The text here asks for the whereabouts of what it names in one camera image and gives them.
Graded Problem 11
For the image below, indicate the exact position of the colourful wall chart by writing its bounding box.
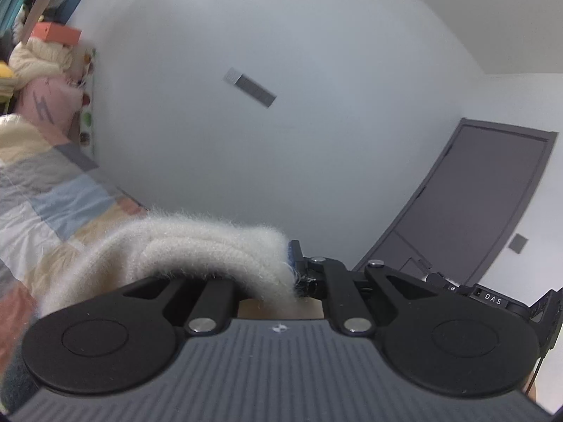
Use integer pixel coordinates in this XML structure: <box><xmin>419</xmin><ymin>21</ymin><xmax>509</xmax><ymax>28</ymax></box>
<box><xmin>79</xmin><ymin>48</ymin><xmax>97</xmax><ymax>156</ymax></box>

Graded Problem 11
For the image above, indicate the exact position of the grey door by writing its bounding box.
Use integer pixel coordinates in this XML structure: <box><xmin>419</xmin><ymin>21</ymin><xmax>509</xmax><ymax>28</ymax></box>
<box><xmin>352</xmin><ymin>118</ymin><xmax>558</xmax><ymax>288</ymax></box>

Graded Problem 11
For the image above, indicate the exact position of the orange box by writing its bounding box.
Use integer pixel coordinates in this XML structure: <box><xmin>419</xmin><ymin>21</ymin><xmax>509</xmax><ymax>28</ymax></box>
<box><xmin>32</xmin><ymin>22</ymin><xmax>83</xmax><ymax>47</ymax></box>

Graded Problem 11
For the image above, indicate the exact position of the cream navy striped sweater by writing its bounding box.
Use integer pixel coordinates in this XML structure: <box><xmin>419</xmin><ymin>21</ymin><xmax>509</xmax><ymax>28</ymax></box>
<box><xmin>37</xmin><ymin>211</ymin><xmax>304</xmax><ymax>319</ymax></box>

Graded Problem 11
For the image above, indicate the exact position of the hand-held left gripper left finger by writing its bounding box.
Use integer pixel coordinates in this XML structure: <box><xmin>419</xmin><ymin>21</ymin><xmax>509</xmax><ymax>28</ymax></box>
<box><xmin>122</xmin><ymin>276</ymin><xmax>235</xmax><ymax>335</ymax></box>

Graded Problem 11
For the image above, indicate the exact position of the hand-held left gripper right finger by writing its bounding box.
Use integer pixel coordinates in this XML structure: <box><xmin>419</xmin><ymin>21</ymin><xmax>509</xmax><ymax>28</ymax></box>
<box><xmin>288</xmin><ymin>239</ymin><xmax>441</xmax><ymax>335</ymax></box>

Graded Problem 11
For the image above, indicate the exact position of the pink plush pillow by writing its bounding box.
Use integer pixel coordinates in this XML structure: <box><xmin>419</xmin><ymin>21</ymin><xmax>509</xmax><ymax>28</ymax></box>
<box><xmin>15</xmin><ymin>75</ymin><xmax>91</xmax><ymax>130</ymax></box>

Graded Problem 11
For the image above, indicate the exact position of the yellow cloth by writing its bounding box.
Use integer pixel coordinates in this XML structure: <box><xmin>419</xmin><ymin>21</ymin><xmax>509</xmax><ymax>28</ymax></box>
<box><xmin>0</xmin><ymin>62</ymin><xmax>20</xmax><ymax>97</ymax></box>

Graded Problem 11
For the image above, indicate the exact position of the grey wall panel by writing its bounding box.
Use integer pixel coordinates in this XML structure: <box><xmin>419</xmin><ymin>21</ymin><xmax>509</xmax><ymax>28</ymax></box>
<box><xmin>223</xmin><ymin>68</ymin><xmax>277</xmax><ymax>107</ymax></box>

